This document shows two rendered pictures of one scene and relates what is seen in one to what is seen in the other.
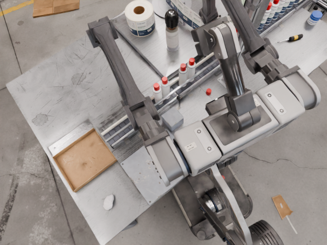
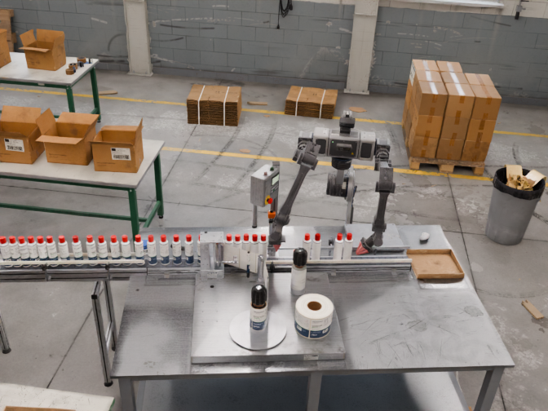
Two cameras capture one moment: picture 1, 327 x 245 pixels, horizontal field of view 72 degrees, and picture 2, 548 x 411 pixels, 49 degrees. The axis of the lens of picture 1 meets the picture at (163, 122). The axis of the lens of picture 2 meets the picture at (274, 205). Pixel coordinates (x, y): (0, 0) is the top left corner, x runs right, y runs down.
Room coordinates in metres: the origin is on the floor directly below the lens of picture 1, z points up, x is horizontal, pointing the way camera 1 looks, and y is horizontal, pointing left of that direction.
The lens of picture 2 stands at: (3.64, 0.78, 3.18)
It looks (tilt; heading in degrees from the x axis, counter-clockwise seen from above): 32 degrees down; 203
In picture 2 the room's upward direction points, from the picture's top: 3 degrees clockwise
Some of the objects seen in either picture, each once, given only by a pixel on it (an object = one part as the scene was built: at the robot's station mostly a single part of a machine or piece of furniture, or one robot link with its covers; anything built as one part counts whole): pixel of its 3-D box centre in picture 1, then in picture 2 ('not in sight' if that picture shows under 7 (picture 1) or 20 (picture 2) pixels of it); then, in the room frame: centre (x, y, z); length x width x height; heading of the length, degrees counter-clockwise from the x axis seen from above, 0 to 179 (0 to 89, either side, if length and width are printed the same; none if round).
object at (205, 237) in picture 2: not in sight; (211, 236); (1.15, -0.68, 1.14); 0.14 x 0.11 x 0.01; 119
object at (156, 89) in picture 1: (157, 94); (347, 247); (0.66, 0.00, 0.98); 0.05 x 0.05 x 0.20
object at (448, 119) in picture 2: not in sight; (446, 114); (-3.10, -0.03, 0.45); 1.20 x 0.84 x 0.89; 19
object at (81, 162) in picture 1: (84, 158); (435, 262); (0.38, 0.51, 0.85); 0.30 x 0.26 x 0.04; 119
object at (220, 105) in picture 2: not in sight; (214, 104); (-2.58, -2.80, 0.16); 0.65 x 0.54 x 0.32; 112
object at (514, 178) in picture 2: not in sight; (521, 187); (-1.63, 0.94, 0.50); 0.42 x 0.41 x 0.28; 108
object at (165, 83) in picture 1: (165, 87); (338, 248); (0.69, -0.05, 0.98); 0.05 x 0.05 x 0.20
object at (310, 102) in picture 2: not in sight; (311, 102); (-3.42, -1.81, 0.11); 0.65 x 0.54 x 0.22; 105
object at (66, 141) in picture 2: not in sight; (71, 136); (0.24, -2.53, 0.96); 0.53 x 0.45 x 0.37; 19
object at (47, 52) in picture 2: not in sight; (43, 50); (-1.29, -4.25, 0.97); 0.43 x 0.42 x 0.37; 14
